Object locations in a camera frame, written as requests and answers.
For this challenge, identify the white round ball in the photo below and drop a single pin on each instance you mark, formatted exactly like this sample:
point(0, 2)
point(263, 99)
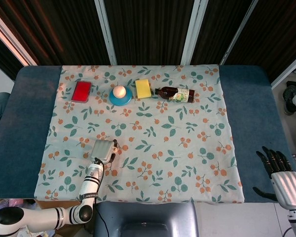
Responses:
point(119, 91)

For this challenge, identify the blue felt table cover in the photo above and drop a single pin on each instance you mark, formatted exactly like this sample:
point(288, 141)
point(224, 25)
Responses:
point(27, 111)

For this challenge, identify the white flat panel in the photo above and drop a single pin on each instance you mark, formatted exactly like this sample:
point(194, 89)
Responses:
point(236, 219)

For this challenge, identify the colourful patchwork package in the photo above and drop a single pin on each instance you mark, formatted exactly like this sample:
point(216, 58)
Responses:
point(12, 203)

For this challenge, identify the white partition frame post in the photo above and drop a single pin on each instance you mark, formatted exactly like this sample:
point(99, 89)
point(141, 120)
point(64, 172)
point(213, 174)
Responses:
point(195, 32)
point(12, 41)
point(288, 70)
point(238, 33)
point(106, 32)

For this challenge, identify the red rectangular flat case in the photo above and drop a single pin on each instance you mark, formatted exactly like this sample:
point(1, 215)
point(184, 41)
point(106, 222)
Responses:
point(81, 91)

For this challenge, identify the blue round plate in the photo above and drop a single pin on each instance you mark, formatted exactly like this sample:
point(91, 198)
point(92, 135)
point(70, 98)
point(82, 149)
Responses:
point(121, 101)

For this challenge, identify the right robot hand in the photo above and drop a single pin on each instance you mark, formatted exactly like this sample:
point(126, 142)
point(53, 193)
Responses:
point(288, 190)

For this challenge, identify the grey robot torso housing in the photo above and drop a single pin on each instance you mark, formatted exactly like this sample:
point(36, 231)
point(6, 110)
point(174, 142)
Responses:
point(145, 214)

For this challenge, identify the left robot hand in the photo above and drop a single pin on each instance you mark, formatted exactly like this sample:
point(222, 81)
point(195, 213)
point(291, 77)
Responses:
point(102, 150)

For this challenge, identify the floral printed tablecloth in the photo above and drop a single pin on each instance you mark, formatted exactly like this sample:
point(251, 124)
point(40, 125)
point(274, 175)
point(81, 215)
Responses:
point(162, 153)

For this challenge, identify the yellow sponge block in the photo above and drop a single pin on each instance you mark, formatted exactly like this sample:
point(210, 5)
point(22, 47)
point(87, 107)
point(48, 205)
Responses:
point(143, 88)

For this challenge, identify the dark ribbed partition panel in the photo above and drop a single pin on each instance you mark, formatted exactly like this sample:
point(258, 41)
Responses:
point(273, 29)
point(2, 54)
point(217, 24)
point(150, 29)
point(64, 29)

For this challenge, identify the brown glass bottle with label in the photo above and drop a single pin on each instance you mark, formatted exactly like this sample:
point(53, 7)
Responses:
point(167, 92)

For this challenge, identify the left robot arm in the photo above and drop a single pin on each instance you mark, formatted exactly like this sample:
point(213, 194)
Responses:
point(91, 182)

